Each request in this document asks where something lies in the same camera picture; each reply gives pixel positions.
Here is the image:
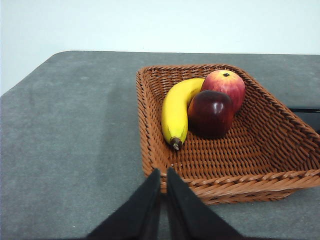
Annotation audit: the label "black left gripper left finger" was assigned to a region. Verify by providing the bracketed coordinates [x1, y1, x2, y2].
[86, 167, 162, 240]

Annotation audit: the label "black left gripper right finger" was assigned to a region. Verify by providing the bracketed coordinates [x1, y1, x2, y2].
[166, 166, 245, 240]

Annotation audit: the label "brown wicker basket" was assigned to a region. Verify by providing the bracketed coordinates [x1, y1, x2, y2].
[136, 63, 320, 206]

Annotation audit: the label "dark red apple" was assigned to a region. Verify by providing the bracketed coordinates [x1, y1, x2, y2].
[187, 89, 235, 140]

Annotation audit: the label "yellow banana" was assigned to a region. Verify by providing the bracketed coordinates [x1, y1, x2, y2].
[161, 77, 206, 151]

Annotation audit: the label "red yellow apple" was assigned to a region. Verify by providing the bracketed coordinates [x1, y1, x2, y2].
[200, 69, 246, 113]

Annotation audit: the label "black rectangular tray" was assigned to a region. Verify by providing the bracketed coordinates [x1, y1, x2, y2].
[287, 107, 320, 133]

